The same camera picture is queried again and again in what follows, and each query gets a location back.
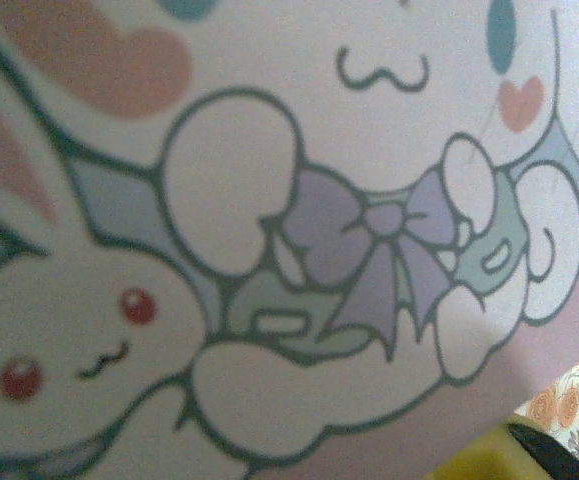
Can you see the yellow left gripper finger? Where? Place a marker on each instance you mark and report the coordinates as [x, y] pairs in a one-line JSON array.
[[509, 455]]

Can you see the cartoon bunny mat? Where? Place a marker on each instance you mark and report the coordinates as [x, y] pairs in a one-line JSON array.
[[249, 200]]

